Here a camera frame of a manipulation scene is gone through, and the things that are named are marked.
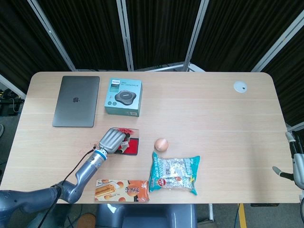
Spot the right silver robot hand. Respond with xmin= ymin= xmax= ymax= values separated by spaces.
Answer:
xmin=272 ymin=130 xmax=304 ymax=190

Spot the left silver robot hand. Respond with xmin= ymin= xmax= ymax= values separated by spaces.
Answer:
xmin=98 ymin=127 xmax=132 ymax=154

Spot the red square tray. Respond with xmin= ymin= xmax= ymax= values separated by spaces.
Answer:
xmin=114 ymin=128 xmax=140 ymax=156

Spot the teal speakerphone box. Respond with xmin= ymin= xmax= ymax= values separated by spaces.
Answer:
xmin=104 ymin=78 xmax=143 ymax=118

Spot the pink peach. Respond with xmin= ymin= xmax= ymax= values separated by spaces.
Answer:
xmin=154 ymin=137 xmax=170 ymax=152

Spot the grey closed laptop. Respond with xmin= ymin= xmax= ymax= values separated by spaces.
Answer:
xmin=52 ymin=76 xmax=101 ymax=128

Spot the orange egg roll box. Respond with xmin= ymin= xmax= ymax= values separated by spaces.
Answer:
xmin=95 ymin=179 xmax=151 ymax=203

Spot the teal silver snack bag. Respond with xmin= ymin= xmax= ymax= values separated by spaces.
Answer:
xmin=149 ymin=152 xmax=201 ymax=197

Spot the grey robot torso base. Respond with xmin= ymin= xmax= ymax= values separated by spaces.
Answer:
xmin=96 ymin=203 xmax=198 ymax=228

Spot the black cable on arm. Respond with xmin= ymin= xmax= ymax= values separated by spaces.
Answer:
xmin=42 ymin=147 xmax=97 ymax=228

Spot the white table foot frame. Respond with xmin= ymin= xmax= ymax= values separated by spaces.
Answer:
xmin=135 ymin=62 xmax=205 ymax=72

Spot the white table cable grommet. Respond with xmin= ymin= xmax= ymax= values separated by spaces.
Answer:
xmin=233 ymin=81 xmax=248 ymax=94

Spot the white partition frame post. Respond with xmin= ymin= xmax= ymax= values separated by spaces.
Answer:
xmin=182 ymin=0 xmax=209 ymax=71
xmin=251 ymin=10 xmax=304 ymax=72
xmin=27 ymin=0 xmax=76 ymax=71
xmin=115 ymin=0 xmax=134 ymax=71
xmin=0 ymin=73 xmax=27 ymax=98

